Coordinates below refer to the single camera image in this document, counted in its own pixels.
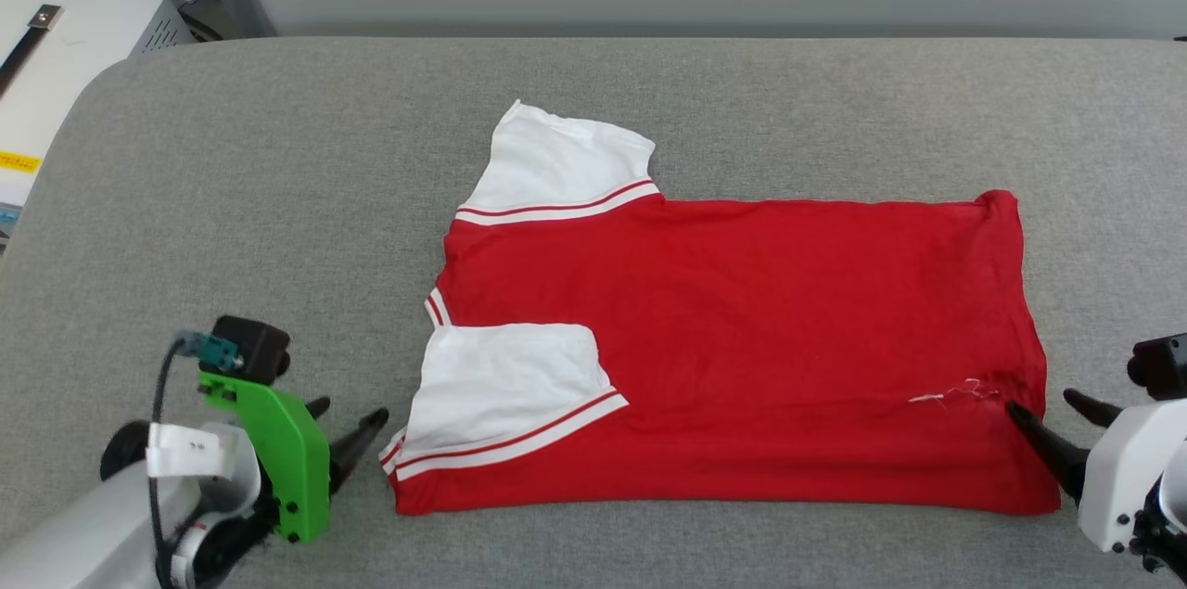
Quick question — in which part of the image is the black strap with metal buckle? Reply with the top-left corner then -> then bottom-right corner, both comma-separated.
0,4 -> 64,98

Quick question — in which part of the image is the black cable with teal plug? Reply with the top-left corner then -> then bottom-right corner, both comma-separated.
148,329 -> 244,589

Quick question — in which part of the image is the white cable label tag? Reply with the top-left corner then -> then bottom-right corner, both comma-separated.
147,422 -> 226,480

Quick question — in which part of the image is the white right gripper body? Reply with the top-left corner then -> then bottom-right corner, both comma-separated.
1076,398 -> 1187,555

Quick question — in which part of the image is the red and white shirt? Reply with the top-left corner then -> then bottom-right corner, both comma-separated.
378,99 -> 1063,518

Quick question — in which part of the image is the white low cabinet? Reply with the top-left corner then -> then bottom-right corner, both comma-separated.
0,0 -> 198,242

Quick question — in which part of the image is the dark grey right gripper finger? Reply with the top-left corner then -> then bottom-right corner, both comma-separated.
1006,400 -> 1091,503
1063,388 -> 1129,430

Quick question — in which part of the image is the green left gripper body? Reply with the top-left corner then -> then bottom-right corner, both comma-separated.
198,369 -> 333,544

